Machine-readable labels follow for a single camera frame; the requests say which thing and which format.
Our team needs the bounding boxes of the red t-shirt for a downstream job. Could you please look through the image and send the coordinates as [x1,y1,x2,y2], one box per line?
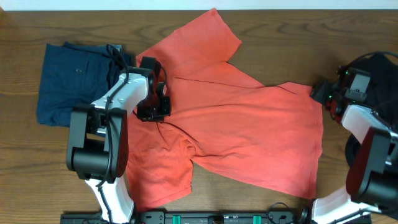
[126,9,323,212]

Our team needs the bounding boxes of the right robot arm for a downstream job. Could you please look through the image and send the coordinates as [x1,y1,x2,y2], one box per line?
[307,80,397,223]

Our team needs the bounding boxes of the black garment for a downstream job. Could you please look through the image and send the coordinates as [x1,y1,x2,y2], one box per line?
[344,52,398,167]

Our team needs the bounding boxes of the folded navy blue pants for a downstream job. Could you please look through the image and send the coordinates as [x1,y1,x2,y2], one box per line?
[36,42,123,127]

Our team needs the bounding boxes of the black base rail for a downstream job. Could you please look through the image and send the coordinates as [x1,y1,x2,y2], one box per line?
[60,203,312,224]

